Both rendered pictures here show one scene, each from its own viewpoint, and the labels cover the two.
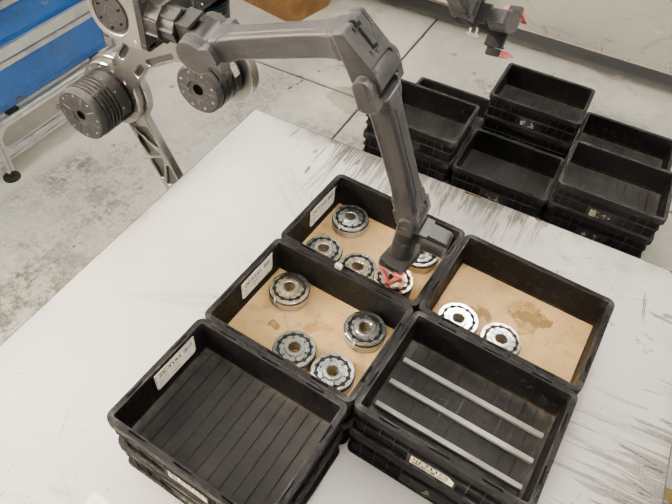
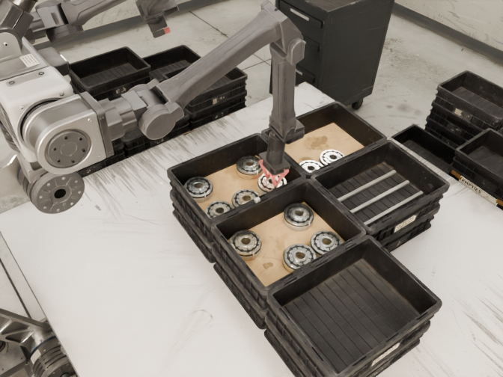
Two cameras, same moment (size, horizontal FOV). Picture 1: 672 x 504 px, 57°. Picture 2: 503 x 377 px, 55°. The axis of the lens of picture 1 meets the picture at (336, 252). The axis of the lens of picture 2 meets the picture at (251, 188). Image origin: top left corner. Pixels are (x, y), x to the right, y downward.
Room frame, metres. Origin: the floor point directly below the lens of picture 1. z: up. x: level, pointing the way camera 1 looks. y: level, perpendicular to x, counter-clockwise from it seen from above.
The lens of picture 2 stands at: (0.50, 0.98, 2.07)
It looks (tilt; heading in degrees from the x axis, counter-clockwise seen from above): 45 degrees down; 296
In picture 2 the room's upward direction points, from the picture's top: 3 degrees clockwise
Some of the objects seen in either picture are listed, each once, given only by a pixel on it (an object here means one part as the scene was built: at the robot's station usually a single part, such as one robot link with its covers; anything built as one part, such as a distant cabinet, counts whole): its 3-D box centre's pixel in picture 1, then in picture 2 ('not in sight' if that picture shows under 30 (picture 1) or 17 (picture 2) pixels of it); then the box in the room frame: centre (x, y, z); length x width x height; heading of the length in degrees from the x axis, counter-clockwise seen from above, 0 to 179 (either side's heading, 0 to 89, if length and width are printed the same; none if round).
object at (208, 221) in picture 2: (373, 236); (236, 175); (1.09, -0.09, 0.92); 0.40 x 0.30 x 0.02; 62
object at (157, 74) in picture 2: (609, 173); (172, 85); (2.18, -1.20, 0.31); 0.40 x 0.30 x 0.34; 66
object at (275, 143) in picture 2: (410, 231); (278, 139); (0.97, -0.17, 1.07); 0.07 x 0.06 x 0.07; 67
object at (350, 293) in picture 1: (309, 326); (287, 241); (0.83, 0.05, 0.87); 0.40 x 0.30 x 0.11; 62
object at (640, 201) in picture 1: (595, 218); (206, 107); (1.82, -1.04, 0.37); 0.40 x 0.30 x 0.45; 66
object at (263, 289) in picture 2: (310, 314); (288, 230); (0.83, 0.05, 0.92); 0.40 x 0.30 x 0.02; 62
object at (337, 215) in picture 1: (350, 217); (198, 186); (1.21, -0.03, 0.86); 0.10 x 0.10 x 0.01
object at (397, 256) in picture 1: (402, 247); (275, 155); (0.98, -0.16, 1.01); 0.10 x 0.07 x 0.07; 149
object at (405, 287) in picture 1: (393, 279); (272, 182); (0.98, -0.15, 0.89); 0.10 x 0.10 x 0.01
